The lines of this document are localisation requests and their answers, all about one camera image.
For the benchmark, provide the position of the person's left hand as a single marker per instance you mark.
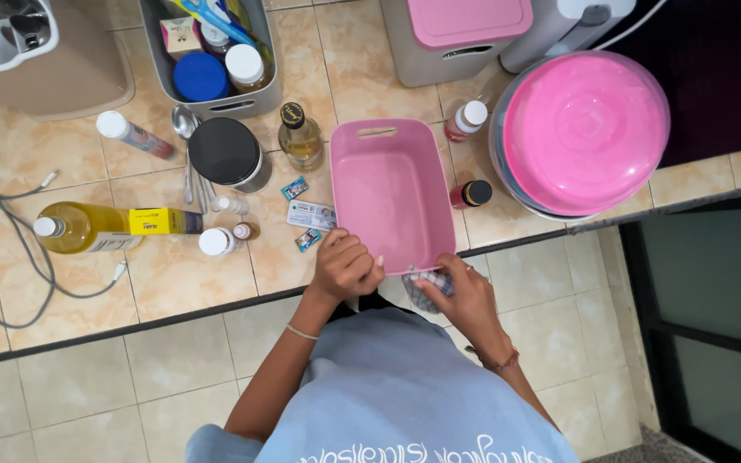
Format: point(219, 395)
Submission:
point(343, 267)

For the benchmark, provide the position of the person's right hand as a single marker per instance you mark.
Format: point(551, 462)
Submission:
point(470, 302)

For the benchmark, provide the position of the checked cleaning cloth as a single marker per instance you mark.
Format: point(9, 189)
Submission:
point(423, 289)

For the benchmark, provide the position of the pink plastic basket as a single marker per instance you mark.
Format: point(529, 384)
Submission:
point(390, 193)

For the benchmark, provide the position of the small blue sachet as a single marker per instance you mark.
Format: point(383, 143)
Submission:
point(308, 240)
point(294, 188)

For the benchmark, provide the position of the white flat packet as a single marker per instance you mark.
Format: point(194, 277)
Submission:
point(309, 215)

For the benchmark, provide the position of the small brown bottle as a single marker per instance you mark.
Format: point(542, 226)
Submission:
point(246, 231)

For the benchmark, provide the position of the small red black capped bottle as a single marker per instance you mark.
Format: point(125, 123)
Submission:
point(471, 194)

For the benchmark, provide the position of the light blue shirt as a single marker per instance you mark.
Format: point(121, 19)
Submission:
point(402, 398)

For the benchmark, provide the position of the small white capped bottle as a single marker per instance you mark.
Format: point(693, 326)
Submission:
point(217, 242)

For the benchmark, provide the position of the small clear bottle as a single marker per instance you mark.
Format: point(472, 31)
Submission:
point(230, 204)

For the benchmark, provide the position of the black capped glass oil bottle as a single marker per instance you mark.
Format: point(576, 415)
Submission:
point(301, 138)

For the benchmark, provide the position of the black lid jar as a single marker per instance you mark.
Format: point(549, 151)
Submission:
point(228, 154)

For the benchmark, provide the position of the white capped red label bottle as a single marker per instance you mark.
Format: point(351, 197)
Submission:
point(465, 121)
point(136, 135)

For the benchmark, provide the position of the yellow carton box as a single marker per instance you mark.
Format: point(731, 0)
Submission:
point(164, 221)

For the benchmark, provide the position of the grey plastic basket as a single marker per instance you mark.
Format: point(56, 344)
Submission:
point(242, 106)

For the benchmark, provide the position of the metal spoons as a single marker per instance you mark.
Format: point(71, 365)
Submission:
point(189, 154)

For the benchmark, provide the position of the large pink plastic basin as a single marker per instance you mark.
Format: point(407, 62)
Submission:
point(583, 132)

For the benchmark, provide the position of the white lid glass jar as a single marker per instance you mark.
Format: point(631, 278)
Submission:
point(246, 67)

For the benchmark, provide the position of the grey floor mat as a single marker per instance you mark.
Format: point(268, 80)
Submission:
point(647, 450)

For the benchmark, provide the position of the blue lid jar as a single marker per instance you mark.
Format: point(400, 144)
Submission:
point(200, 77)

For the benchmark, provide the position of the dark framed glass door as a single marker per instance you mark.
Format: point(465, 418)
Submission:
point(711, 321)

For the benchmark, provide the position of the grey bin with pink lid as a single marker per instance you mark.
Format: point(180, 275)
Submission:
point(454, 32)

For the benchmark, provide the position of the large yellow oil bottle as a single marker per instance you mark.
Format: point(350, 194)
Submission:
point(81, 226)

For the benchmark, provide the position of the blue plastic utensil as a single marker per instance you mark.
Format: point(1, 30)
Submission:
point(216, 18)

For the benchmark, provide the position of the small cream carton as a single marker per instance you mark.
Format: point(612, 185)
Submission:
point(181, 35)

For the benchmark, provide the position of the white grey appliance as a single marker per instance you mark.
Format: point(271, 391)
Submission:
point(557, 29)

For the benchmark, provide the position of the black stove top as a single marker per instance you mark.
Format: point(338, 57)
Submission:
point(718, 71)

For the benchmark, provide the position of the beige plastic bin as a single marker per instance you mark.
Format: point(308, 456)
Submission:
point(55, 77)

